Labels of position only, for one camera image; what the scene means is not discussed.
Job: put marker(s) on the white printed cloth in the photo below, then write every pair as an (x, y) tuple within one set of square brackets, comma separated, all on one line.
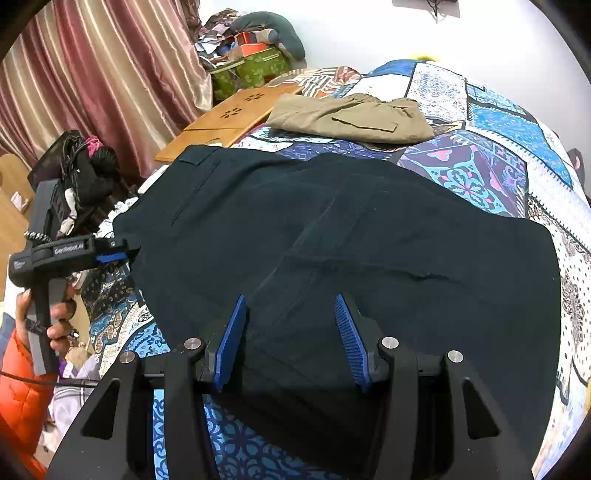
[(120, 210)]

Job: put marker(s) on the striped pink curtain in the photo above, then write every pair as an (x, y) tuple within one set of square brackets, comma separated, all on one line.
[(101, 69)]

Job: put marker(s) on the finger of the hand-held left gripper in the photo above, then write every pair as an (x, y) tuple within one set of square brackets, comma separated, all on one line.
[(122, 242), (111, 258)]

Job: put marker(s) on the light wooden board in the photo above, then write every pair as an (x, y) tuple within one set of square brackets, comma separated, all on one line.
[(11, 221)]

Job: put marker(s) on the khaki pants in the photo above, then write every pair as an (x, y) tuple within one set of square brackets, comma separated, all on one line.
[(351, 117)]

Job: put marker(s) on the blue patchwork blanket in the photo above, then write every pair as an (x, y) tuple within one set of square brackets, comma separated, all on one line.
[(498, 152)]

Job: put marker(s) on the wooden lap desk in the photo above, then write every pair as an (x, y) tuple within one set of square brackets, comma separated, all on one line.
[(231, 117)]

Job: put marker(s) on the green patterned storage box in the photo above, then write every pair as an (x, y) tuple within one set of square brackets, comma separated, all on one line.
[(251, 69)]

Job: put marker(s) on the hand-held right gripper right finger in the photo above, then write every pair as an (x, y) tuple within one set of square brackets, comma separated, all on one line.
[(353, 346)]

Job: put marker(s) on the black pants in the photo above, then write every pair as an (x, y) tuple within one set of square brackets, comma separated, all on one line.
[(351, 249)]

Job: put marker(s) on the black mesh chair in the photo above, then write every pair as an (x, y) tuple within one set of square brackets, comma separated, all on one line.
[(83, 170)]

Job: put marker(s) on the grey plush pillow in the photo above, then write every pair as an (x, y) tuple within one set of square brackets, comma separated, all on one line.
[(277, 27)]

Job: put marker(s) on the pale lilac cloth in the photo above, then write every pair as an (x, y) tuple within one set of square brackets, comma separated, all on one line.
[(74, 406)]

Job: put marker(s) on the orange striped bed sheet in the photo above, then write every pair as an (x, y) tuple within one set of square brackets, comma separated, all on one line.
[(318, 81)]

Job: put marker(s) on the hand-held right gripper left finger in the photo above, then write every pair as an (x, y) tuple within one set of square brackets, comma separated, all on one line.
[(231, 341)]

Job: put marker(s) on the pile of papers and clutter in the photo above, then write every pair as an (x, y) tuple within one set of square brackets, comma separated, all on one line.
[(214, 34)]

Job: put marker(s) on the grey bag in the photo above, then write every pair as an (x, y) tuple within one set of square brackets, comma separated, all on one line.
[(577, 166)]

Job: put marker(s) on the orange box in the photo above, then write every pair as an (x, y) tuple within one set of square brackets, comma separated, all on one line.
[(256, 48)]

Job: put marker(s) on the person's left hand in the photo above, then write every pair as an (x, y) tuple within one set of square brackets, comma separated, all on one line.
[(60, 323)]

